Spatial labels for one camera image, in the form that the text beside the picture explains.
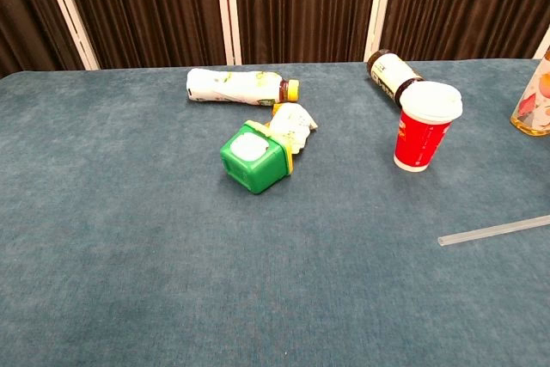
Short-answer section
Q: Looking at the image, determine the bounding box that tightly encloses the peach tea bottle white cap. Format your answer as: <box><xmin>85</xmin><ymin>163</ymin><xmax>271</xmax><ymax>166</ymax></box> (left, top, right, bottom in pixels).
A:
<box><xmin>510</xmin><ymin>46</ymin><xmax>550</xmax><ymax>138</ymax></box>

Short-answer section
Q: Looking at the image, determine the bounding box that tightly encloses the crumpled white orange snack wrapper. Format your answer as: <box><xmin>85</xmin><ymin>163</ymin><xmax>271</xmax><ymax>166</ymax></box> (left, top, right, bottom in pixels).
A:
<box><xmin>266</xmin><ymin>102</ymin><xmax>320</xmax><ymax>156</ymax></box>

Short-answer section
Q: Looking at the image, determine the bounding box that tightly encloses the blue table cloth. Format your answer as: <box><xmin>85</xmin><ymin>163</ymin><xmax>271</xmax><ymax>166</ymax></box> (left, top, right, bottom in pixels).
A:
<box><xmin>0</xmin><ymin>57</ymin><xmax>550</xmax><ymax>367</ymax></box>

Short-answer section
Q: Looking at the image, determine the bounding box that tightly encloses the green square plastic container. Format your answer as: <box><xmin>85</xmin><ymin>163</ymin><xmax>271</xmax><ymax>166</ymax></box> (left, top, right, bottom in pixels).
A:
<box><xmin>219</xmin><ymin>119</ymin><xmax>297</xmax><ymax>195</ymax></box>

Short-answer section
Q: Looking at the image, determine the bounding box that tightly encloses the white label bottle yellow cap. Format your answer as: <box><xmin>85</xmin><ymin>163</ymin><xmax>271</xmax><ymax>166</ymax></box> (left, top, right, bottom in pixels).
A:
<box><xmin>186</xmin><ymin>67</ymin><xmax>301</xmax><ymax>107</ymax></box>

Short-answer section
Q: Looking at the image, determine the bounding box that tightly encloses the red paper cup white lid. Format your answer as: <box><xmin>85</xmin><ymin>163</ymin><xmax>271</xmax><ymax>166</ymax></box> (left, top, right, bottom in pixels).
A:
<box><xmin>393</xmin><ymin>81</ymin><xmax>464</xmax><ymax>174</ymax></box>

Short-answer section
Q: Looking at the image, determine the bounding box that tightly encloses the dark brown bottle white label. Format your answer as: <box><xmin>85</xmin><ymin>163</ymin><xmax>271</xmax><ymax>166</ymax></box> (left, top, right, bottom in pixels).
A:
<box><xmin>365</xmin><ymin>49</ymin><xmax>426</xmax><ymax>106</ymax></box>

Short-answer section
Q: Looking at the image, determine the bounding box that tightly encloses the clear plastic straw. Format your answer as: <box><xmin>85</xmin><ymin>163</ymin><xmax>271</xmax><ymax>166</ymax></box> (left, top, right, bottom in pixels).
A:
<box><xmin>437</xmin><ymin>214</ymin><xmax>550</xmax><ymax>248</ymax></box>

